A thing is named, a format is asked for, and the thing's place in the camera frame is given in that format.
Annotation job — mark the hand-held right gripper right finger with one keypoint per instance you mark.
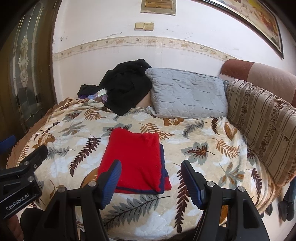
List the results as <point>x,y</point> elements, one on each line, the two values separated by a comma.
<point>196,192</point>

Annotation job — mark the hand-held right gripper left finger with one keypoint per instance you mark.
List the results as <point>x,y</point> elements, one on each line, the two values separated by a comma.
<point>111,185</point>

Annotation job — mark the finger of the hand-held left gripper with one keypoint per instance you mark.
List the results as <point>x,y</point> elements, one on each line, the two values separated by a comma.
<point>37,157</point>
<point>6,144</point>

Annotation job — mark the red and blue sweater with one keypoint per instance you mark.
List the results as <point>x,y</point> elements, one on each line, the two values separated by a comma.
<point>134,157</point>

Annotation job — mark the person's left forearm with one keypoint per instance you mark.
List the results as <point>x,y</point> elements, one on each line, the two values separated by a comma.
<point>11,231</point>

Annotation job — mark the leaf print blanket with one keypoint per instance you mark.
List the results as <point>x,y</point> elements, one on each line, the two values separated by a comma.
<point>208,134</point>

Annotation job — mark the dark shoe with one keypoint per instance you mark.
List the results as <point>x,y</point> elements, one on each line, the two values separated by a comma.
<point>284,209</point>
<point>268,209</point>

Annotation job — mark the wooden door with glass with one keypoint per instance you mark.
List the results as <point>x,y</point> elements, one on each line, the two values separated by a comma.
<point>25,69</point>

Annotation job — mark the small dark cloth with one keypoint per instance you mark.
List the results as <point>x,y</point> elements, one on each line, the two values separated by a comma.
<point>87,90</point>

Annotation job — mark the purple plastic bag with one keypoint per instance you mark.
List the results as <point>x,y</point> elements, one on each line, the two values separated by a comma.
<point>99,95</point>

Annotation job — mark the black garment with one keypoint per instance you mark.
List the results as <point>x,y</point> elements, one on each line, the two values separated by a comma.
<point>124,90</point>

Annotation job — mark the striped brown cushion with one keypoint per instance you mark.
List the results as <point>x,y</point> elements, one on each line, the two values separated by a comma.
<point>261,120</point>

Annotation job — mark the grey quilted pillow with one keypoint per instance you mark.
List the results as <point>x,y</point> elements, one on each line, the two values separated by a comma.
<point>187,92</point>

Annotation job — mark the red and beige headboard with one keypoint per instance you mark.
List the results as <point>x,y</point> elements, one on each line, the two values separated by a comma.
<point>259,71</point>

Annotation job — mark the beige light switch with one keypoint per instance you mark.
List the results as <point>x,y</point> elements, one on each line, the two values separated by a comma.
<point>148,26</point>
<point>139,26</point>

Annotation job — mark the metal wall plaque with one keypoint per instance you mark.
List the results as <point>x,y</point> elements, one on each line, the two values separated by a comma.
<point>158,7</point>

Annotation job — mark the framed wall picture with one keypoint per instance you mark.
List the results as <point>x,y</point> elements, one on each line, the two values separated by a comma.
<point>261,18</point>

